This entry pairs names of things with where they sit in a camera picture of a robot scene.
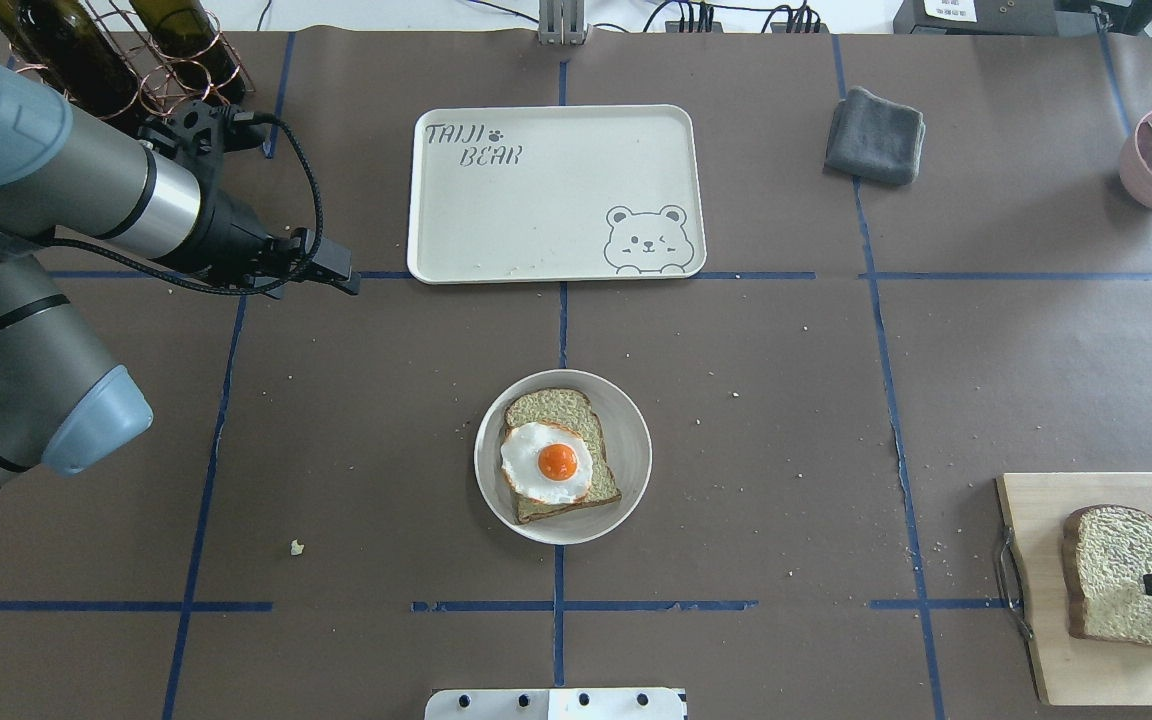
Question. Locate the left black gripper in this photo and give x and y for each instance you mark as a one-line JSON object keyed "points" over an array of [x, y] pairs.
{"points": [[232, 236]]}

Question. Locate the bread slice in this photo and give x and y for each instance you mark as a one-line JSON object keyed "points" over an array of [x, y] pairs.
{"points": [[573, 410], [1105, 551]]}

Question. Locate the white plate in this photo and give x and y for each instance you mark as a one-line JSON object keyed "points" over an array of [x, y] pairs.
{"points": [[626, 439]]}

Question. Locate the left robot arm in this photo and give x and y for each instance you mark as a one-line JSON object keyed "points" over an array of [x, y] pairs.
{"points": [[153, 203]]}

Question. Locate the cream bear tray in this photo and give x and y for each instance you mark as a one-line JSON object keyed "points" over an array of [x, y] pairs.
{"points": [[560, 193]]}

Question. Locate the fried egg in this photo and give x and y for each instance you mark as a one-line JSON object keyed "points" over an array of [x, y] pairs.
{"points": [[547, 463]]}

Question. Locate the back green wine bottle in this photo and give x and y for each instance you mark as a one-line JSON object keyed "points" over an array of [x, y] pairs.
{"points": [[201, 61]]}

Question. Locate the green wine bottle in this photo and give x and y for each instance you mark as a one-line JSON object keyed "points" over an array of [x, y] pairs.
{"points": [[201, 61], [76, 58]]}

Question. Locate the middle green wine bottle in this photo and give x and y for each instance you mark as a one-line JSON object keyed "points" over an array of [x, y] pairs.
{"points": [[76, 58]]}

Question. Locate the grey folded cloth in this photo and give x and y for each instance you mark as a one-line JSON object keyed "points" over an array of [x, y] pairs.
{"points": [[875, 138]]}

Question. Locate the copper wire bottle rack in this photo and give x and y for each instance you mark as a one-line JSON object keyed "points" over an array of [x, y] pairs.
{"points": [[160, 91]]}

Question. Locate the aluminium frame post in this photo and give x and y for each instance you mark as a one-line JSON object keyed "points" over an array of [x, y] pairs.
{"points": [[562, 23]]}

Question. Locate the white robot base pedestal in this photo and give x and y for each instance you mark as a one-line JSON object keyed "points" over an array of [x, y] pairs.
{"points": [[559, 703]]}

